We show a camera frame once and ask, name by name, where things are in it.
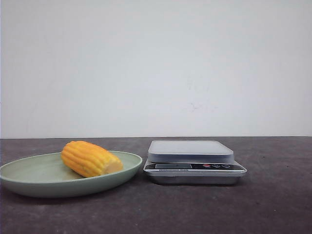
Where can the light green plate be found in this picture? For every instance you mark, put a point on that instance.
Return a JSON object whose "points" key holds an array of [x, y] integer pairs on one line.
{"points": [[46, 176]]}

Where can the yellow corn cob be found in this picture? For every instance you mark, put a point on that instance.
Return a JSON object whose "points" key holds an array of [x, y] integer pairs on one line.
{"points": [[89, 160]]}

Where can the silver digital kitchen scale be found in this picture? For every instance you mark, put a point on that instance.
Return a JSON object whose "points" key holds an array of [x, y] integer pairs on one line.
{"points": [[192, 162]]}

